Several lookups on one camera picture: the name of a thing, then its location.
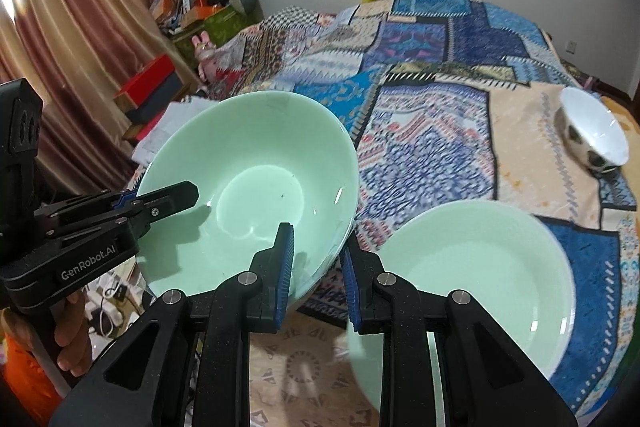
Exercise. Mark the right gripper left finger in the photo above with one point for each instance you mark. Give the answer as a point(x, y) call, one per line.
point(186, 361)

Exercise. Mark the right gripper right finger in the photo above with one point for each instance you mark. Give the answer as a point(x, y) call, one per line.
point(446, 361)

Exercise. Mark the mint green plate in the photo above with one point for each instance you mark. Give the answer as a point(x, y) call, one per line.
point(507, 259)

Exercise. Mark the mint green bowl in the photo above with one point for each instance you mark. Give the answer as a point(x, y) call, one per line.
point(258, 160)

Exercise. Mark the white bowl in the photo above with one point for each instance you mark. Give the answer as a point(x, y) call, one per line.
point(590, 132)

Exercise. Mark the left hand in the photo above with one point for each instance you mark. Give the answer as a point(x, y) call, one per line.
point(72, 336)

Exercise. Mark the white folded cloth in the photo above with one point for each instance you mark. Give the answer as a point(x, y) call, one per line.
point(176, 115)

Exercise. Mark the red box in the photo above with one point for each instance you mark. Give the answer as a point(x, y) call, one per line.
point(138, 88)

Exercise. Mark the striped brown curtain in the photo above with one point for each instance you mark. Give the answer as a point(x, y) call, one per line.
point(77, 54)

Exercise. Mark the pink bunny toy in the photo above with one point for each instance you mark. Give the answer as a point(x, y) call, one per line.
point(205, 53)

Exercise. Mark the patchwork patterned bed cover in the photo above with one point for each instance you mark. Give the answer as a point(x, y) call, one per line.
point(445, 100)

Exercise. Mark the green storage box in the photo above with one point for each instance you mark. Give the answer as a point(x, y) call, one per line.
point(221, 28)

